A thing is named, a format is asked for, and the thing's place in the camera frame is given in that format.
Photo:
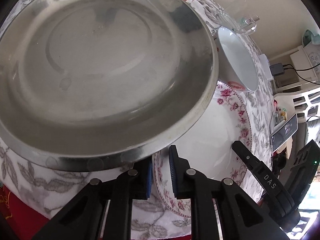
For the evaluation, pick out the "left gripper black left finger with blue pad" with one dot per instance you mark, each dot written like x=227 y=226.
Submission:
x=102 y=210

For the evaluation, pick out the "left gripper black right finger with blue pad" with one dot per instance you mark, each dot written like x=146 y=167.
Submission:
x=219 y=209

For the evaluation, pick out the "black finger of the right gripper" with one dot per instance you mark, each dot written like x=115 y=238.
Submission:
x=276 y=201

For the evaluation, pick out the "pale blue ceramic bowl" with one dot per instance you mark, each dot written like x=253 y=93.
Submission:
x=236 y=66

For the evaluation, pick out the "large stainless steel basin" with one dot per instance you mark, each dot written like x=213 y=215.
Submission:
x=89 y=85

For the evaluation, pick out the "smartphone on stand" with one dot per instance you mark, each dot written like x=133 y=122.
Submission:
x=284 y=132

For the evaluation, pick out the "floral grey tablecloth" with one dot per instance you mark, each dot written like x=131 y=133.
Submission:
x=31 y=194

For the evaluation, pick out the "white plastic shelf unit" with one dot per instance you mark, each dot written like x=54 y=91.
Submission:
x=297 y=88

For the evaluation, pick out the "pink floral porcelain plate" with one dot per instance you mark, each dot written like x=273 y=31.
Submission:
x=208 y=147

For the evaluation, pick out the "grey power adapter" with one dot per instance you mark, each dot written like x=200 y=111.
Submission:
x=277 y=69

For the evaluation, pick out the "white small box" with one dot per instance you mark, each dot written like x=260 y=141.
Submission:
x=266 y=66

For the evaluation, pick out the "clear glass mug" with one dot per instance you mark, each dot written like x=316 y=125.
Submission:
x=237 y=18

